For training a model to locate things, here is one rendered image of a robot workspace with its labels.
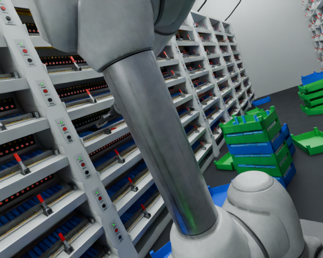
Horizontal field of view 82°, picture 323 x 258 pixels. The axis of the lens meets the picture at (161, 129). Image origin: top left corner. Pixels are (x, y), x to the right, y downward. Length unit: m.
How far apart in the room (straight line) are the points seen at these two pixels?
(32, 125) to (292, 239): 0.97
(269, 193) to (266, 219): 0.06
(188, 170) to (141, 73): 0.19
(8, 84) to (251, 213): 0.97
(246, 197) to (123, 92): 0.39
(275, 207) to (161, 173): 0.31
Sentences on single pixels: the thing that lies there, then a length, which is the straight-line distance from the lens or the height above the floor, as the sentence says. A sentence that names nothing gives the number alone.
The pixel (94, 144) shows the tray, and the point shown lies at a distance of 1.04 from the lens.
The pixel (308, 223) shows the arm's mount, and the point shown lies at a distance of 0.84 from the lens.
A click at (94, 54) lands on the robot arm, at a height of 0.90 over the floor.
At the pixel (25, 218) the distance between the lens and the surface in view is 0.99.
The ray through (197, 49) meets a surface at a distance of 2.69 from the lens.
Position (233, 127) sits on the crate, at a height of 0.44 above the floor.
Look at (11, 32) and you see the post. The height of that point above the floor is 1.31.
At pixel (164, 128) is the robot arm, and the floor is 0.74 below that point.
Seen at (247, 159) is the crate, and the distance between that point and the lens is 1.42.
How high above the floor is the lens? 0.79
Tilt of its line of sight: 8 degrees down
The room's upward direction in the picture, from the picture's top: 23 degrees counter-clockwise
